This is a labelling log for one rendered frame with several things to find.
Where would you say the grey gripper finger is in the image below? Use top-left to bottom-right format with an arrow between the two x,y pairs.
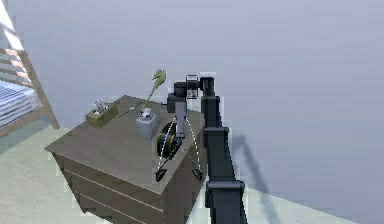
154,117 -> 178,183
183,117 -> 204,182

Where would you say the olive tissue box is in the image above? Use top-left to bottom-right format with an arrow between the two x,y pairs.
85,98 -> 120,129

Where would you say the wooden bed with striped bedding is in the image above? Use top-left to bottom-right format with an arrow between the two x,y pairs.
0,0 -> 61,139

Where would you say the black round alarm clock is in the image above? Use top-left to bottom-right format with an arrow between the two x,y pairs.
155,121 -> 184,160

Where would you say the grey pot with green plant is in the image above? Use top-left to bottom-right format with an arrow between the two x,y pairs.
135,68 -> 168,141

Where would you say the brown wooden chest of drawers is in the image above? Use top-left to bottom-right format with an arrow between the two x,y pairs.
44,94 -> 208,224

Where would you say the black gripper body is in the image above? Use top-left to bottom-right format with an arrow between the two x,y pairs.
166,81 -> 188,139

